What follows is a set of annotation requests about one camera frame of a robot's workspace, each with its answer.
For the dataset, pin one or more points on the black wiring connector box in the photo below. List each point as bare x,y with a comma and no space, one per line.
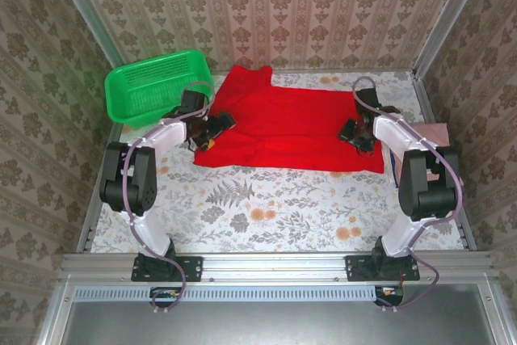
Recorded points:
389,294

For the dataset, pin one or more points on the floral table cloth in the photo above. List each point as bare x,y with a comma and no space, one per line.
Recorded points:
262,207

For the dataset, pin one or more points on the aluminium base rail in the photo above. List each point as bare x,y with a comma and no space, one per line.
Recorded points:
274,266

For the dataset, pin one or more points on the aluminium frame post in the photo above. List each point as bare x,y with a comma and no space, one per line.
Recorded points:
450,13
87,9

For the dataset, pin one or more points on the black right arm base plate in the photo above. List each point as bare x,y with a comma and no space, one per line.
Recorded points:
357,268

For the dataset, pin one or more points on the grey metal panel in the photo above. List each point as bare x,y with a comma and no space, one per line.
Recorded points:
262,325

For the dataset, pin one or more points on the blue folded t-shirt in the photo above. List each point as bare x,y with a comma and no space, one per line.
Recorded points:
393,167

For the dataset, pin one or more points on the red t-shirt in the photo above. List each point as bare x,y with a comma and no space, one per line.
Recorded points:
291,127

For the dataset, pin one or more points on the green plastic basket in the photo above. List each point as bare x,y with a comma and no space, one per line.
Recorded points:
153,90

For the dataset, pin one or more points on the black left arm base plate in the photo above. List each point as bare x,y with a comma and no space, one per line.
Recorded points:
192,268

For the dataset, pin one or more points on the pink folded t-shirt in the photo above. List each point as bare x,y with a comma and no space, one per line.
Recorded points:
434,133

